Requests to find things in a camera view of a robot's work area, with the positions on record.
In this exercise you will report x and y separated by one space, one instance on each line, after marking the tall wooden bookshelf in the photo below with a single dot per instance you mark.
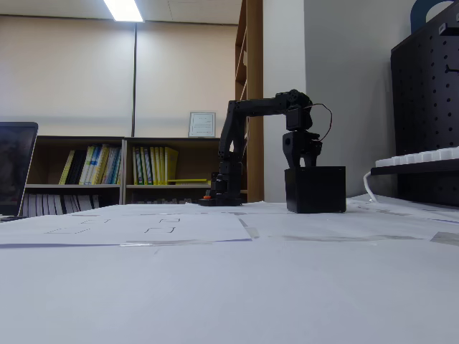
255 53

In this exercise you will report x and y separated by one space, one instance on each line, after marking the framed white certificate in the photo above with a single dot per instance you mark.
202 124

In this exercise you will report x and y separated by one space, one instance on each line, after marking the black laptop screen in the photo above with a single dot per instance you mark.
14 168

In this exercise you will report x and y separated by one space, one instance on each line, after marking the yellow-green book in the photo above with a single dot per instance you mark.
66 168

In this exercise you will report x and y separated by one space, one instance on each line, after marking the black pegboard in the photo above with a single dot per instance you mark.
426 107

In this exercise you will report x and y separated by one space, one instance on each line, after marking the dark vertical wall conduit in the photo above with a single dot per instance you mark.
134 79

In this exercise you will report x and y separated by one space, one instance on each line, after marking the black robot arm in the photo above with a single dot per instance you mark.
233 122

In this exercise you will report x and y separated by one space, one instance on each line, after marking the clear tape strip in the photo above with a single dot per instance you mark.
165 243
446 238
249 229

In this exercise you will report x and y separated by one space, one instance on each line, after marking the paper sheet with drawn squares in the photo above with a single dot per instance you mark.
201 225

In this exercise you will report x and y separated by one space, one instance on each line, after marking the white power strip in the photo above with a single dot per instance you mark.
423 157

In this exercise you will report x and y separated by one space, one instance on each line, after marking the dark blue rounded object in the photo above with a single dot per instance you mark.
417 14

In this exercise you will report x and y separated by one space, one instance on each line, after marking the low wooden bookshelf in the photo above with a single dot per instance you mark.
50 143
190 161

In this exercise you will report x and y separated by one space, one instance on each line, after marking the black book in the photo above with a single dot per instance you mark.
76 168

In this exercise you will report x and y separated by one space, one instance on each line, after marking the ceiling light panel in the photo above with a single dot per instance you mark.
123 10

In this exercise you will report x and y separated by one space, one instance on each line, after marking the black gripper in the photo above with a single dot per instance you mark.
295 146

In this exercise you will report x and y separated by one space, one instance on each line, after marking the yellow flat folder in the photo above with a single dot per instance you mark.
186 180

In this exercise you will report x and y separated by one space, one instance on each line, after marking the black open box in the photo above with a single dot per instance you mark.
315 190

